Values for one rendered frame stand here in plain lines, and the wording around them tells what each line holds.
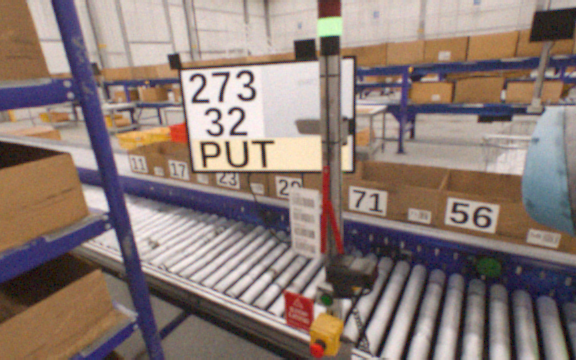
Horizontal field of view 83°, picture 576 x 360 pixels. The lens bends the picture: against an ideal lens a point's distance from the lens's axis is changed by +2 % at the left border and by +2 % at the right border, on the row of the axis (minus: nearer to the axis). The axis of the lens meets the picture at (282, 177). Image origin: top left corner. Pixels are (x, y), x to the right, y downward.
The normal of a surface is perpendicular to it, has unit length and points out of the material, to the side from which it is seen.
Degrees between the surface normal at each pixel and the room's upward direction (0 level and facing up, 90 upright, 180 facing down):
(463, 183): 90
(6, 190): 90
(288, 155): 86
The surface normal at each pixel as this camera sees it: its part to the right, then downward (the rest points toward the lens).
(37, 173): 0.85, 0.13
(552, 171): -0.84, 0.01
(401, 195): -0.52, 0.33
